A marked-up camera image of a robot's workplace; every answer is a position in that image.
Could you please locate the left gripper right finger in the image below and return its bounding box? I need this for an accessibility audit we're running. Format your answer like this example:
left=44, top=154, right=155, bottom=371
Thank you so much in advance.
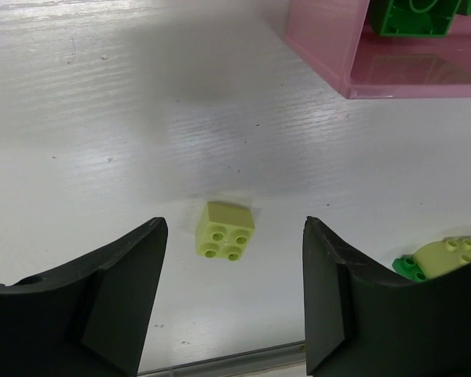
left=302, top=217, right=471, bottom=376

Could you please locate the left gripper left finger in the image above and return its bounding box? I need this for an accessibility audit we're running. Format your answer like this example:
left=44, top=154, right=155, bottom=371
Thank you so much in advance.
left=0, top=218, right=168, bottom=376

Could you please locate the lime green striped lego stack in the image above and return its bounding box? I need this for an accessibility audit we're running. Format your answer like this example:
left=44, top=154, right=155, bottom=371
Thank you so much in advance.
left=392, top=237, right=471, bottom=283

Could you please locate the lime green square lego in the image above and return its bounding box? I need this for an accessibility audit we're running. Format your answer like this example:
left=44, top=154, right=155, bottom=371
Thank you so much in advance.
left=195, top=201, right=255, bottom=262

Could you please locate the pink and blue sorting tray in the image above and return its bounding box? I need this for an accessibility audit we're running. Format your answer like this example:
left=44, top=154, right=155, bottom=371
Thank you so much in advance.
left=285, top=1, right=471, bottom=99

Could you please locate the dark green hollow lego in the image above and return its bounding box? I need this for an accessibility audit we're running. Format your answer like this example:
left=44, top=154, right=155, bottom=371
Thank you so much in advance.
left=367, top=0, right=460, bottom=38

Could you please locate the aluminium rail front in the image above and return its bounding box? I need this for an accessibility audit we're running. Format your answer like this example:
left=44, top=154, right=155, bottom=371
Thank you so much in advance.
left=138, top=341, right=305, bottom=376

